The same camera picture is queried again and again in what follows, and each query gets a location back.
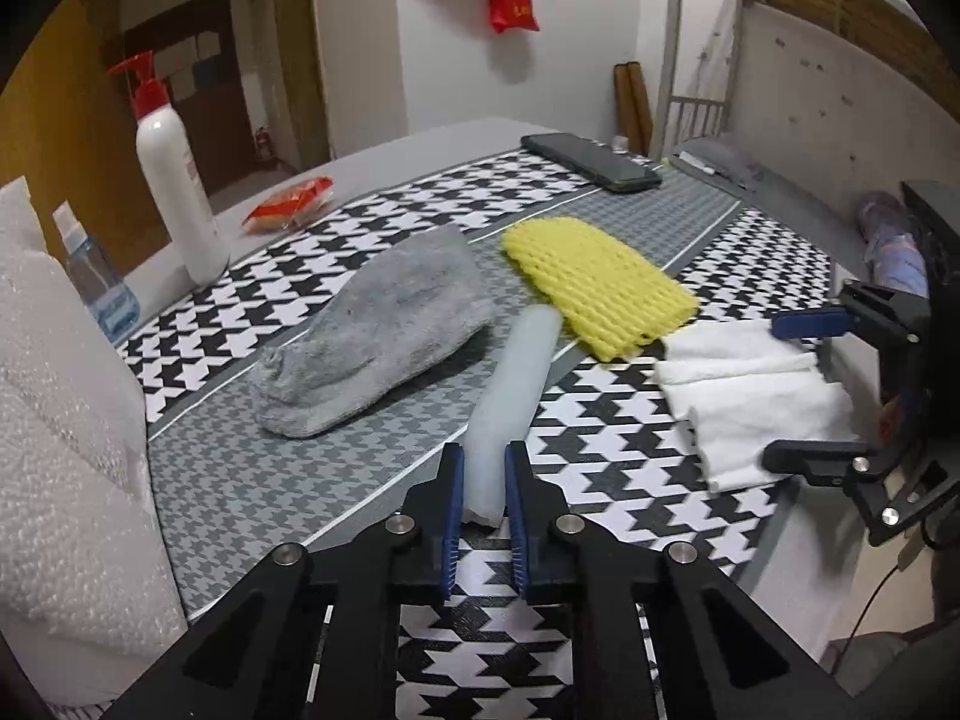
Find red snack packet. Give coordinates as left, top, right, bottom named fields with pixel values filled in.
left=241, top=176, right=335, bottom=232

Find light wooden door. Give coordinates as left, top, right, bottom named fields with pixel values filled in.
left=271, top=0, right=331, bottom=166

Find person's grey trousers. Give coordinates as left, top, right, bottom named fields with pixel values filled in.
left=840, top=626, right=960, bottom=720

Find white metal bunk bed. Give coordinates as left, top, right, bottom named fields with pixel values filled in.
left=652, top=0, right=960, bottom=256

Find wooden wardrobe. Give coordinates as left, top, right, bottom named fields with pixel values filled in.
left=0, top=0, right=166, bottom=263

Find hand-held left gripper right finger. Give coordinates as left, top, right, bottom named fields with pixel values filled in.
left=504, top=441, right=856, bottom=720

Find translucent white tube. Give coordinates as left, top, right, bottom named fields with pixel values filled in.
left=463, top=304, right=563, bottom=526

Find yellow foam net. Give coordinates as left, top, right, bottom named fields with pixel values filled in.
left=501, top=215, right=702, bottom=362

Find blue spray bottle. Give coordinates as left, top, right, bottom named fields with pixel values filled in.
left=52, top=202, right=141, bottom=346

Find black cable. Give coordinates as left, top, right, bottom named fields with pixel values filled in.
left=825, top=540, right=912, bottom=672

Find dark brown door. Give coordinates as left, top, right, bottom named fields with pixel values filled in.
left=120, top=0, right=256, bottom=200

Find white towel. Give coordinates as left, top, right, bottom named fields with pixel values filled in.
left=655, top=317, right=863, bottom=494

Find grey sock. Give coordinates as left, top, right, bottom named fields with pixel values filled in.
left=251, top=223, right=496, bottom=440

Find white pump bottle red top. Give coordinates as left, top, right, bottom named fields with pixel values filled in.
left=106, top=51, right=231, bottom=284

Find black smartphone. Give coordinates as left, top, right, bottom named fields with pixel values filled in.
left=521, top=133, right=665, bottom=194

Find white foam box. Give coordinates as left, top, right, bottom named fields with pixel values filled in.
left=0, top=176, right=188, bottom=706

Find grey bedding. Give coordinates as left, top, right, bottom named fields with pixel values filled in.
left=670, top=133, right=875, bottom=278

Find white paper on door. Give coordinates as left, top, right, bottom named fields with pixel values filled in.
left=154, top=34, right=200, bottom=80

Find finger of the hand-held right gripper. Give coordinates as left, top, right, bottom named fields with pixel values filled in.
left=771, top=279, right=935, bottom=350
left=761, top=435, right=960, bottom=548

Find purple patterned cloth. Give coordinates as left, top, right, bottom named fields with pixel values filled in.
left=861, top=191, right=929, bottom=293

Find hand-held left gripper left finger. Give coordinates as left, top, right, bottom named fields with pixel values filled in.
left=97, top=441, right=470, bottom=720

